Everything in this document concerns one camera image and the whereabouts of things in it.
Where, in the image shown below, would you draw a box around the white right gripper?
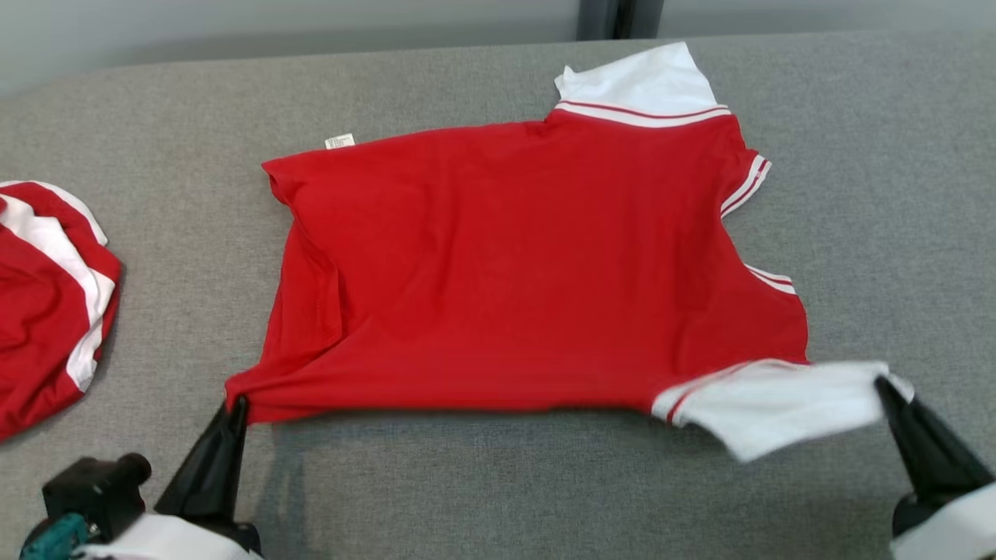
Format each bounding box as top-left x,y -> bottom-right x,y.
875,376 -> 996,560

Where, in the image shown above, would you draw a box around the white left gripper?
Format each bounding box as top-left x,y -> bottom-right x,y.
74,397 -> 264,560

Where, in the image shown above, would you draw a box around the grey metal post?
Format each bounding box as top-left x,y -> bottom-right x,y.
576,0 -> 666,40

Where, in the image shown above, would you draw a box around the teal-plug left camera cable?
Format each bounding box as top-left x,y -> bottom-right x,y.
19,513 -> 90,560

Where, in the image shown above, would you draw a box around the red basketball jersey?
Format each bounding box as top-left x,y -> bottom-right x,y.
224,41 -> 915,464

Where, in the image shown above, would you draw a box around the red shorts with white stripes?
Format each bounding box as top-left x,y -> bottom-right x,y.
0,180 -> 124,442

